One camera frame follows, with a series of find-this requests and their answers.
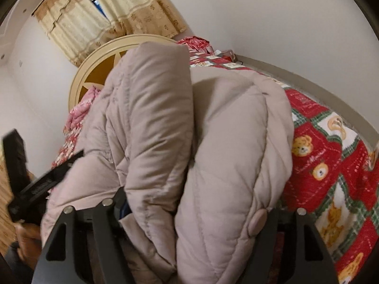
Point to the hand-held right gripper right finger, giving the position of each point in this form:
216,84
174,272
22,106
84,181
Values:
271,242

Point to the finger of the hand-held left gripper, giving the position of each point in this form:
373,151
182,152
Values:
66,164

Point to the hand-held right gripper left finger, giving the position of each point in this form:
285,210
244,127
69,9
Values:
123,210

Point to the beige puffer coat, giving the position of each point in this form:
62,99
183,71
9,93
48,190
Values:
207,139

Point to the person's left forearm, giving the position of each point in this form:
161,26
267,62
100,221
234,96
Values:
14,267

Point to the person's left hand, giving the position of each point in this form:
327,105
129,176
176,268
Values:
28,239

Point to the pink floral quilt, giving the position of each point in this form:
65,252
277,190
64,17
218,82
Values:
81,109

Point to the cream wooden bed headboard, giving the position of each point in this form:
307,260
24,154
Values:
91,68

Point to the red bear printed blanket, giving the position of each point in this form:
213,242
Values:
319,153

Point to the cream patterned curtain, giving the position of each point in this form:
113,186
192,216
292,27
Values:
133,3

